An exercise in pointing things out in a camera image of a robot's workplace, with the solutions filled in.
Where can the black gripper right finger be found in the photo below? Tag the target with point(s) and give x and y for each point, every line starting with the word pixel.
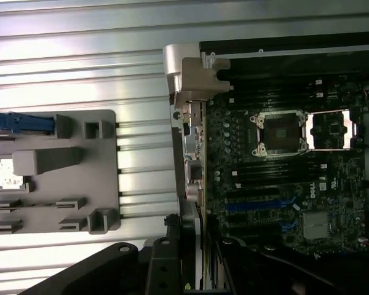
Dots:
pixel 295 276

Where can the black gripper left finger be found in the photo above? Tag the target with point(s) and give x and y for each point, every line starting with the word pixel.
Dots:
pixel 110 270

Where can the silver chipset heatsink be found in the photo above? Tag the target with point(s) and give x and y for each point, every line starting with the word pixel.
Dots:
pixel 318 225

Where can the blue expansion slot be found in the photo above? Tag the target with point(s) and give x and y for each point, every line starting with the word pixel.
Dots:
pixel 255 207

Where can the green motherboard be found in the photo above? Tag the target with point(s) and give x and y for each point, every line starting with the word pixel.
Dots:
pixel 341 196

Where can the black expansion slot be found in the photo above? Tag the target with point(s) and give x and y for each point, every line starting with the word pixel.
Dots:
pixel 252 193

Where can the green RAM stick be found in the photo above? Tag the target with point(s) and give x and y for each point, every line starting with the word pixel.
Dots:
pixel 38 203

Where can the grey parts rack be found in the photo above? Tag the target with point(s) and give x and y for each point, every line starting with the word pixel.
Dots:
pixel 101 172

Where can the silver CPU chip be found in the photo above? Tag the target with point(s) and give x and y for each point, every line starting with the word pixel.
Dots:
pixel 6 175

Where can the CPU socket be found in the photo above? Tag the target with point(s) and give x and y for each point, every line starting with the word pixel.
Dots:
pixel 278 133

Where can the open metal socket cover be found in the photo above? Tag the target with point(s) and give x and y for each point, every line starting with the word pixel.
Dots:
pixel 347 132

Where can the blue disk carrier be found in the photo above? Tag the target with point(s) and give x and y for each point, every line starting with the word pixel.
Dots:
pixel 18 121

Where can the open black PC case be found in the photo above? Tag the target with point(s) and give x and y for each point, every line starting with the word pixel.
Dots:
pixel 295 50

